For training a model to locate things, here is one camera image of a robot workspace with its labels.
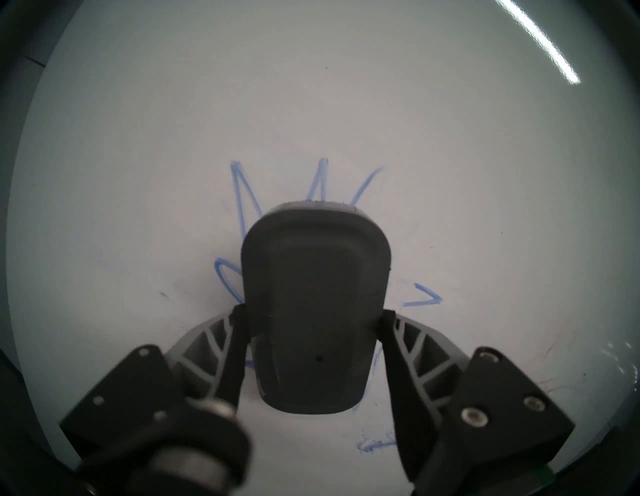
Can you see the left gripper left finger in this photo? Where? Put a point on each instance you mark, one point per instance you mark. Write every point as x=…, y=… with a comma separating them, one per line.
x=140, y=390

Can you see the white freestanding whiteboard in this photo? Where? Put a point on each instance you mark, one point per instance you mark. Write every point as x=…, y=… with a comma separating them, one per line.
x=450, y=125

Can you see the dark grey whiteboard eraser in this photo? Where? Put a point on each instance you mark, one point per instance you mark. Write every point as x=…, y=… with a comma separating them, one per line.
x=315, y=310

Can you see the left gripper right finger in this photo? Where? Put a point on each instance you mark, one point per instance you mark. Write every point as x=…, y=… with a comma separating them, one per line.
x=490, y=415

